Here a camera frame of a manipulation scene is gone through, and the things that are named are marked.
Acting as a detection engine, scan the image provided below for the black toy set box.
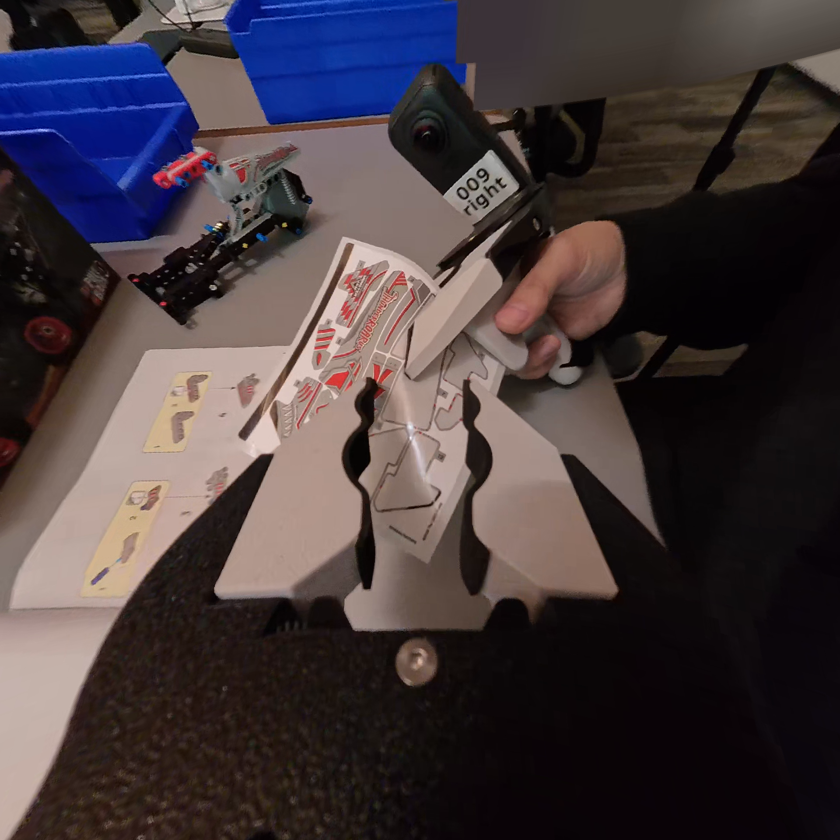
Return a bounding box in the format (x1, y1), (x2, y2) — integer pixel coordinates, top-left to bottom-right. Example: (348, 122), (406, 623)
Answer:
(0, 147), (121, 490)

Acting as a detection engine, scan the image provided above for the black brick chassis model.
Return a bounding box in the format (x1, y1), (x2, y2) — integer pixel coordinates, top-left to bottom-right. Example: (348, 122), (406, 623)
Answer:
(126, 141), (313, 327)

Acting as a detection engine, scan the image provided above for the grey desk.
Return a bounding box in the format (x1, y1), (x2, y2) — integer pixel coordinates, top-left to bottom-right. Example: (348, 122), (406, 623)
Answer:
(0, 118), (660, 840)

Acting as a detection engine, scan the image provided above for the person's right hand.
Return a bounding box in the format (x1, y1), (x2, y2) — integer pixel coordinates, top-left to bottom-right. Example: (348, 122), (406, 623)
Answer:
(494, 220), (629, 380)

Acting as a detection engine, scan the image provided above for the open instruction booklet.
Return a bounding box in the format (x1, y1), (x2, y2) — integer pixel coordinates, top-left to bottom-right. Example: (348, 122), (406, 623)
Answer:
(10, 346), (296, 611)

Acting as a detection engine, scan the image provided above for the sticker sheet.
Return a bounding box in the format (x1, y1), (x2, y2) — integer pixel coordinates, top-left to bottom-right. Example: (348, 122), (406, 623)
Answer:
(238, 238), (511, 564)

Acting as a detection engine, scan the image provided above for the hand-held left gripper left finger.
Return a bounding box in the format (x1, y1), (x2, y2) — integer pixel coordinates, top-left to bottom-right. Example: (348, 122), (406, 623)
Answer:
(213, 377), (380, 605)

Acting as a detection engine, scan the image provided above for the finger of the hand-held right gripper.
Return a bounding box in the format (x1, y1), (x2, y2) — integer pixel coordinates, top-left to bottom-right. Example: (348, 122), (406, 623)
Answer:
(404, 256), (509, 382)

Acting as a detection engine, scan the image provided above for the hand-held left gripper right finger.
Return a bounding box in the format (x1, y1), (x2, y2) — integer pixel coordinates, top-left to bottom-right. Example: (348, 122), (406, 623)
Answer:
(459, 378), (620, 603)

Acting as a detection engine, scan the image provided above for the person's right forearm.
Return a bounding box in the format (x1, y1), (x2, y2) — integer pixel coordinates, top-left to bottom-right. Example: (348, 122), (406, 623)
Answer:
(604, 147), (840, 358)

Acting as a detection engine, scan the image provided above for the red brick beam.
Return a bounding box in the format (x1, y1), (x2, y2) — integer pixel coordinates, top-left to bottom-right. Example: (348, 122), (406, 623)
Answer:
(152, 147), (217, 190)

